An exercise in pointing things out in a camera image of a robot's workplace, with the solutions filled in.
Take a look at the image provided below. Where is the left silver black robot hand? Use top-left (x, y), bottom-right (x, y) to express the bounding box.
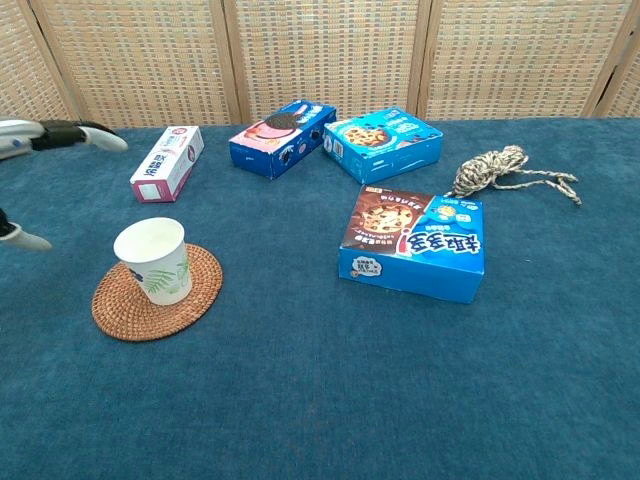
top-left (0, 118), bottom-right (130, 251)

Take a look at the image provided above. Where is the white paper cup leaf print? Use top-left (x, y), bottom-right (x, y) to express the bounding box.
top-left (112, 216), bottom-right (194, 307)

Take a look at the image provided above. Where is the woven bamboo screen panel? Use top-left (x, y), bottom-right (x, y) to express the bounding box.
top-left (29, 0), bottom-right (245, 130)
top-left (594, 0), bottom-right (640, 120)
top-left (222, 0), bottom-right (434, 125)
top-left (417, 0), bottom-right (634, 122)
top-left (0, 0), bottom-right (76, 122)

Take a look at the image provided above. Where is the round woven rattan coaster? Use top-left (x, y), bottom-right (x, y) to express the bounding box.
top-left (91, 243), bottom-right (224, 343)

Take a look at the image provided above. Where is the white pink toothpaste box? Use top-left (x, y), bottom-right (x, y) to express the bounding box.
top-left (129, 125), bottom-right (206, 204)

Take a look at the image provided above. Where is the dark blue Oreo box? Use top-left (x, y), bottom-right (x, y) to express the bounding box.
top-left (228, 99), bottom-right (338, 181)

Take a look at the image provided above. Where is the light blue cookie box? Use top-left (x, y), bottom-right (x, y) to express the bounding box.
top-left (323, 108), bottom-right (445, 186)

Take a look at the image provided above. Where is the blue table cloth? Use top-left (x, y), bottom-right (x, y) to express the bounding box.
top-left (0, 117), bottom-right (640, 480)

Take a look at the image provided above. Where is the blue brown chocolate cookie box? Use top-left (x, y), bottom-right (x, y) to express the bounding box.
top-left (337, 184), bottom-right (486, 305)

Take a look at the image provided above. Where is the beige braided rope bundle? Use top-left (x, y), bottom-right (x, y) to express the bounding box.
top-left (444, 144), bottom-right (584, 206)

